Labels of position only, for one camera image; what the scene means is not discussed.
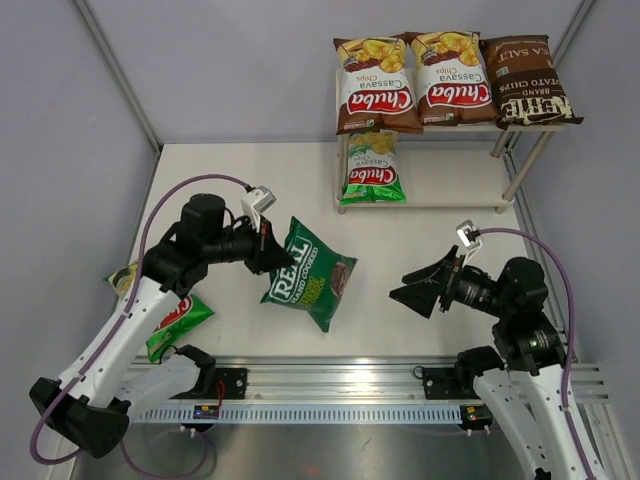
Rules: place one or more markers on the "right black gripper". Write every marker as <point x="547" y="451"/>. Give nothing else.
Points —
<point x="422" y="296"/>

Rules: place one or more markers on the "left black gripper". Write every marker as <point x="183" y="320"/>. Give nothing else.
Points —
<point x="267" y="254"/>

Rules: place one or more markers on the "dark green Real chips bag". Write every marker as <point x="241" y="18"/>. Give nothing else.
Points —
<point x="315" y="283"/>

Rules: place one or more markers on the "green chuba bag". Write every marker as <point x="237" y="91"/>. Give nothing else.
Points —
<point x="372" y="171"/>
<point x="189" y="314"/>

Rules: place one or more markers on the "brown Chuba bag front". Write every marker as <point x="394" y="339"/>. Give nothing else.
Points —
<point x="375" y="90"/>

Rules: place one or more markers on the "brown chuba bag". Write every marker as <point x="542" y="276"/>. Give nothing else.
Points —
<point x="451" y="85"/>
<point x="375" y="90"/>

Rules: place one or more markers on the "brown Chuba bag back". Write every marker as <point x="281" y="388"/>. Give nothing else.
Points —
<point x="451" y="85"/>

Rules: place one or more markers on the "brown Kettle chips bag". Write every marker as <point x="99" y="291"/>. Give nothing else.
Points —
<point x="525" y="85"/>

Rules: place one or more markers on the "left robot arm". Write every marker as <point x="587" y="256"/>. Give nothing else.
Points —
<point x="90" y="403"/>

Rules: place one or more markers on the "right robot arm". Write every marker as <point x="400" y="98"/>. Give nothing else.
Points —
<point x="524" y="377"/>

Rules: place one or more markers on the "white two-tier shelf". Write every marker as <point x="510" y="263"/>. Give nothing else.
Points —
<point x="465" y="166"/>

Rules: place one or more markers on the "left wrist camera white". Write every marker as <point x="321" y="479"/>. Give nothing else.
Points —
<point x="255" y="202"/>

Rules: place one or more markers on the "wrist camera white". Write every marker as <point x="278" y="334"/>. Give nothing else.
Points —
<point x="255" y="202"/>
<point x="469" y="236"/>

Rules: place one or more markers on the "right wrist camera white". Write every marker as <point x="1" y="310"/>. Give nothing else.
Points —
<point x="469" y="236"/>

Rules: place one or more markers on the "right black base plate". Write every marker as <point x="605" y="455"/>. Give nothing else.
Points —
<point x="444" y="384"/>

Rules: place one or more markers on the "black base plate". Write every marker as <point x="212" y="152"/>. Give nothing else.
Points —
<point x="444" y="384"/>
<point x="223" y="383"/>

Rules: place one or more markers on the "aluminium mounting rail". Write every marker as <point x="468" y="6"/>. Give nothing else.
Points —
<point x="322" y="391"/>

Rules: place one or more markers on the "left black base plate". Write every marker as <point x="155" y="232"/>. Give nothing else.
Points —
<point x="223" y="383"/>

